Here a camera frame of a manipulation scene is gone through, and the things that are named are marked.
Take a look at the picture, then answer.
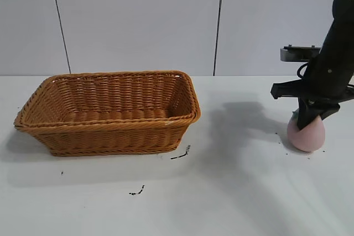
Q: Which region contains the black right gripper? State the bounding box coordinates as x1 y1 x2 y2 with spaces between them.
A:
270 53 354 132

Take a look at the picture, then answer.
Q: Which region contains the black camera cable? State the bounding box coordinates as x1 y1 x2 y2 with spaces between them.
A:
296 62 308 80

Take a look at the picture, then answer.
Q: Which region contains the pink peach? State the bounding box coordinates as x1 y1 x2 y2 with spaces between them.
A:
287 110 325 153

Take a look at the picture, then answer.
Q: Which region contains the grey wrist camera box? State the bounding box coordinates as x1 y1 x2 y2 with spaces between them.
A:
280 44 323 62

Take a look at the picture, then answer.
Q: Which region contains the brown woven wicker basket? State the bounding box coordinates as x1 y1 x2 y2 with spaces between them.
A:
13 70 202 157

